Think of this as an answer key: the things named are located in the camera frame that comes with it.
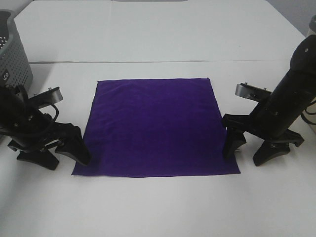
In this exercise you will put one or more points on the beige fabric storage bin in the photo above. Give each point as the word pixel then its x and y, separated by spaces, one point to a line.
pixel 309 114

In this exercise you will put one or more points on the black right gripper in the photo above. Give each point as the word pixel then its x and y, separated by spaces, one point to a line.
pixel 272 147

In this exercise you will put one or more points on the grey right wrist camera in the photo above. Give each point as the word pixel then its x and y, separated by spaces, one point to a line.
pixel 251 92

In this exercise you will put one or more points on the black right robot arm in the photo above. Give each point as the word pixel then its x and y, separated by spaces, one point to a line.
pixel 277 110

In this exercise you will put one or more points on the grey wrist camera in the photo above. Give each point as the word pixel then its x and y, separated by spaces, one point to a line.
pixel 51 96
pixel 251 92

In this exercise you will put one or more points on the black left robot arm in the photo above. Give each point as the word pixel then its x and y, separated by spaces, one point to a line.
pixel 31 124

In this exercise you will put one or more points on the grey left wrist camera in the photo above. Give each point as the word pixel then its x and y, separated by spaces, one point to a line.
pixel 51 96

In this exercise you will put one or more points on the purple towel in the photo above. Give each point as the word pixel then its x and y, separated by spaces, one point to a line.
pixel 155 128

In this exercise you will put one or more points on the grey perforated plastic basket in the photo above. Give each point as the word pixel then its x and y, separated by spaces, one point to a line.
pixel 14 65

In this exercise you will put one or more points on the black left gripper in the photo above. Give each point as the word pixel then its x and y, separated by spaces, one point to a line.
pixel 65 138

